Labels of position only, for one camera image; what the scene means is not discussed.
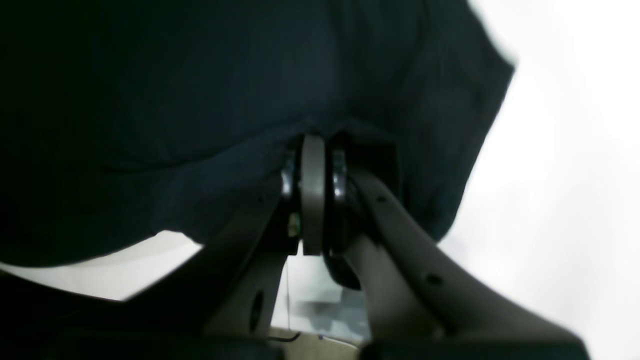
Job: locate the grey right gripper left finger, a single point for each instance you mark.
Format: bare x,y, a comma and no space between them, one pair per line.
219,304

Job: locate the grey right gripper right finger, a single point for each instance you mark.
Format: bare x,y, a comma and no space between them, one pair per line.
421,305

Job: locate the black T-shirt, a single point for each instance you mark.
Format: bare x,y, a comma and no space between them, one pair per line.
124,118

